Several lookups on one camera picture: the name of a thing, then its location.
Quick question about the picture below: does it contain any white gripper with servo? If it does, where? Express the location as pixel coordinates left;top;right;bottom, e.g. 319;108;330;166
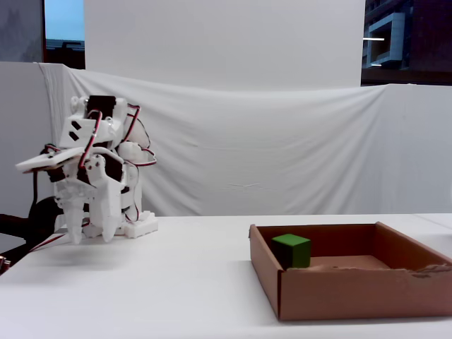
54;153;129;245

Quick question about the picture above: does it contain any brown cardboard box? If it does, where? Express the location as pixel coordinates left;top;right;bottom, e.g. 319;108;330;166
248;220;452;323

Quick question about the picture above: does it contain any green cube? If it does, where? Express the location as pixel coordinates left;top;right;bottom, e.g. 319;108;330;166
271;233;313;270

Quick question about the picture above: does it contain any white partition board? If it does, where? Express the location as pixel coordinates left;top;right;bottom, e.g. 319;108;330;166
0;61;59;227

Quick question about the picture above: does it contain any black cable loop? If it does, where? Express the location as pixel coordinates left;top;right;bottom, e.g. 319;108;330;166
25;169;61;248

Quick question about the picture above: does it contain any dark brown bar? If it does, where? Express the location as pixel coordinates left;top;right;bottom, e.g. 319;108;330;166
0;213;31;244

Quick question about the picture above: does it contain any red black wire on table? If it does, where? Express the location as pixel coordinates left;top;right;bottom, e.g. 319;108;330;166
28;229;71;254

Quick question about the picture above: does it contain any white draped cloth backdrop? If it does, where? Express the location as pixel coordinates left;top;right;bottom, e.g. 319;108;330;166
35;62;452;218

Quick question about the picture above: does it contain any red black arm wire bundle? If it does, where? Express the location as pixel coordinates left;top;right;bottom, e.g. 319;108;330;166
79;102;158;227

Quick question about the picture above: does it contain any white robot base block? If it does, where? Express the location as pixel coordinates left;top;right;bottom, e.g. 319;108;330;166
122;209;159;239

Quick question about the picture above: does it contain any white board panel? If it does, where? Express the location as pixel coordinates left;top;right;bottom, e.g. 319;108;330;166
83;0;367;90

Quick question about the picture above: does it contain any white wrist camera mount plate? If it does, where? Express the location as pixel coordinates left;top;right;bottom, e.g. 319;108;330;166
14;146;86;175

